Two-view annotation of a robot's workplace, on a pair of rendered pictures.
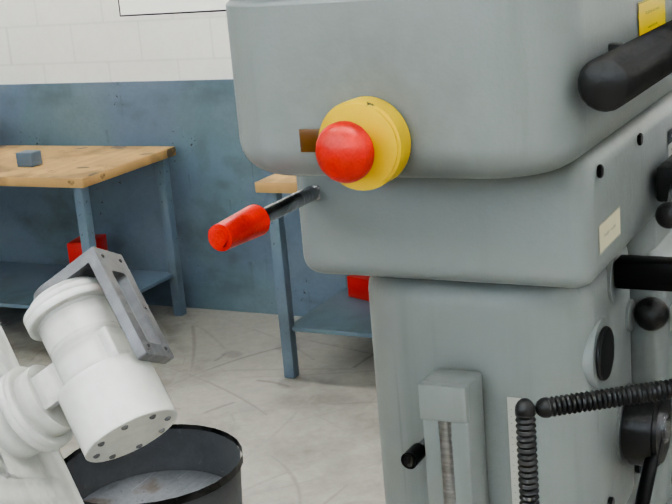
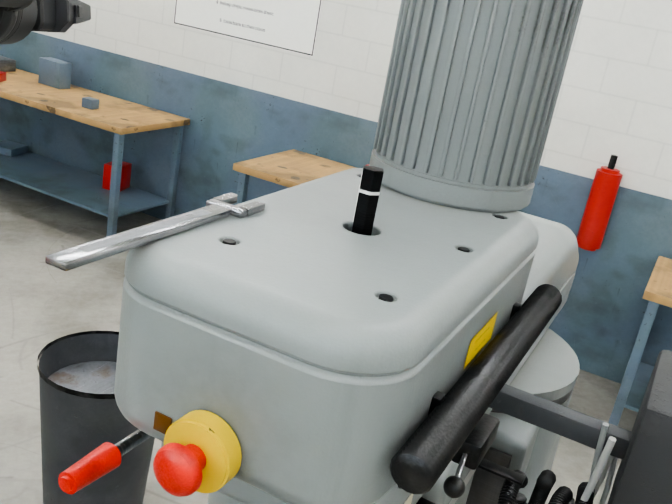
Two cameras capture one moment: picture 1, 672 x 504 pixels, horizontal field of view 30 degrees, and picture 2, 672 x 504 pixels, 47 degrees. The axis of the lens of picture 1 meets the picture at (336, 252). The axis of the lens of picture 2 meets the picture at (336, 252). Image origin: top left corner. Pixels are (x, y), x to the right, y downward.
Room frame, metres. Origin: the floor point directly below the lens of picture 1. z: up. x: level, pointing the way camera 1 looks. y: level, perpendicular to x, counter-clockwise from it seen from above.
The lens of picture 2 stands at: (0.30, -0.06, 2.12)
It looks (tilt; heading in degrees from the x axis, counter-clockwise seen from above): 20 degrees down; 356
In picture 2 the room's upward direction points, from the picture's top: 10 degrees clockwise
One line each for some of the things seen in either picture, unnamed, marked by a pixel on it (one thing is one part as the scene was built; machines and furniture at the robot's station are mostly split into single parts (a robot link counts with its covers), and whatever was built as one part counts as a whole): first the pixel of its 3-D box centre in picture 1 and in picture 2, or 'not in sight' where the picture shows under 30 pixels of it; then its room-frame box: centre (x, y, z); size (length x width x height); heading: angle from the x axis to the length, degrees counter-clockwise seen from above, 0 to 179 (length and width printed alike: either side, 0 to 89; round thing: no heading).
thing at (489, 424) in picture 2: (671, 188); (463, 452); (1.00, -0.28, 1.66); 0.12 x 0.04 x 0.04; 152
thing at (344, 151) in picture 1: (348, 150); (182, 465); (0.78, -0.01, 1.76); 0.04 x 0.03 x 0.04; 62
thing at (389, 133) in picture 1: (364, 143); (202, 451); (0.80, -0.02, 1.76); 0.06 x 0.02 x 0.06; 62
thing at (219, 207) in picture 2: not in sight; (166, 227); (0.91, 0.04, 1.89); 0.24 x 0.04 x 0.01; 152
